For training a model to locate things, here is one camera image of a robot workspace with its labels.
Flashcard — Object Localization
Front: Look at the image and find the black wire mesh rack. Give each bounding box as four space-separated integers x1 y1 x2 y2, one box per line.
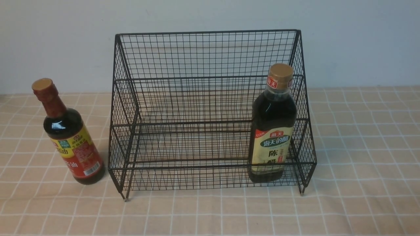
108 29 317 201

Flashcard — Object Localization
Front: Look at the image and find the beige checked tablecloth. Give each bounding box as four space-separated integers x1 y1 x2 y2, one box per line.
0 86 420 236

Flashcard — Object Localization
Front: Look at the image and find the cream label vinegar bottle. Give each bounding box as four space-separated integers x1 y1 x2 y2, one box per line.
247 63 297 183

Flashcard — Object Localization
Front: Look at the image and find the red label soy sauce bottle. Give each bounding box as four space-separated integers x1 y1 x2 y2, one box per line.
32 78 105 185

